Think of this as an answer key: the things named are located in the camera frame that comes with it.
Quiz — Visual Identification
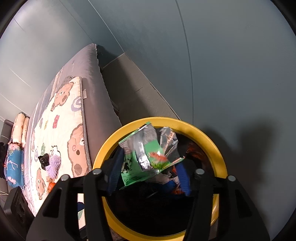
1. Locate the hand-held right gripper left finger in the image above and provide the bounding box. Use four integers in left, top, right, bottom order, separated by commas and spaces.
26, 148, 125, 241

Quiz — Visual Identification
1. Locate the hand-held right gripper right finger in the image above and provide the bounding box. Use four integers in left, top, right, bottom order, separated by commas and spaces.
177, 160, 270, 241

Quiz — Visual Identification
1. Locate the blue rubber glove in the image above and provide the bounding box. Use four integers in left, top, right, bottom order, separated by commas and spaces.
165, 179, 179, 194

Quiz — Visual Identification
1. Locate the orange snack wrapper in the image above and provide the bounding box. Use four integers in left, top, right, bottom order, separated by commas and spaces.
186, 142, 210, 163

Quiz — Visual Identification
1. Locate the green silver snack packet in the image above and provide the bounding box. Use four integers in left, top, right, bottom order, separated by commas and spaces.
118, 122, 185, 187

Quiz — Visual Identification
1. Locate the black bin with yellow rim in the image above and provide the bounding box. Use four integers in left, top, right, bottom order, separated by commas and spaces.
92, 117, 228, 239

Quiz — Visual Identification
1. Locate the purple foam fruit net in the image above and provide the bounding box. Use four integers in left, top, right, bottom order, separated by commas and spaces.
45, 155, 62, 179

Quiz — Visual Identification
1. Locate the black plastic bag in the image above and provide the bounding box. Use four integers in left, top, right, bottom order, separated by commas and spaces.
38, 154, 50, 168

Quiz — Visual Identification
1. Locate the blue floral pillow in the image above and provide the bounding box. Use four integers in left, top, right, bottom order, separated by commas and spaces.
5, 142, 25, 188

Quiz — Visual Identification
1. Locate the black clothes pile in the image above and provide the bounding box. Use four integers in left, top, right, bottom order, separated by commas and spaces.
0, 142, 8, 179

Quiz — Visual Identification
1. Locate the bear print blanket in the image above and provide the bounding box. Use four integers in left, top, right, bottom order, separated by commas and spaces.
24, 76, 92, 216

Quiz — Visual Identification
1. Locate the peach folded quilt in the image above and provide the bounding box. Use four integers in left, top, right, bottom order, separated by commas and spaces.
11, 113, 30, 147

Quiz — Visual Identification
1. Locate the grey upholstered bed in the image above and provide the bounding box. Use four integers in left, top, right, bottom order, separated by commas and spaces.
0, 43, 122, 234

